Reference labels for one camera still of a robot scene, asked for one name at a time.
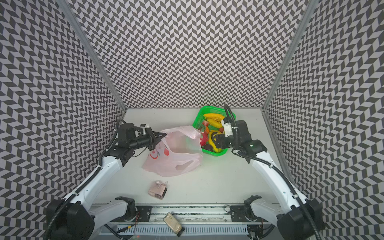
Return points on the pink plastic bag fruit print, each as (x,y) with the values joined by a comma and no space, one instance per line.
(178,153)

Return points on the red fake strawberry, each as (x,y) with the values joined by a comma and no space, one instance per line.
(206,123)

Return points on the yellow fake banana bunch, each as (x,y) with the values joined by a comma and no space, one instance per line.
(214,119)

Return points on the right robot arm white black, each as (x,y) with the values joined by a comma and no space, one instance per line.
(295,216)

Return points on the aluminium rail base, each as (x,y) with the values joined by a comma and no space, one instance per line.
(197,220)

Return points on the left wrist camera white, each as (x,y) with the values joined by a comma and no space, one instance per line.
(143,128)

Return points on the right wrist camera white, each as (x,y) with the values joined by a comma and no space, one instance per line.
(228,124)

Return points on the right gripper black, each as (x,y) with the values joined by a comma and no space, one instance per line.
(222,141)

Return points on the green plastic basket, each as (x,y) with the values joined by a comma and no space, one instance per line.
(217,129)

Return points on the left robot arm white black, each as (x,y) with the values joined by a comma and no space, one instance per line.
(72,218)

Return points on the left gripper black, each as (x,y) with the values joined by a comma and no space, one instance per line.
(158,137)

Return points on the pink dragon fruit fake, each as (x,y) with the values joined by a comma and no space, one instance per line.
(204,136)

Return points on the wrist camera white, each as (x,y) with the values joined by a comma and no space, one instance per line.
(143,128)
(228,124)

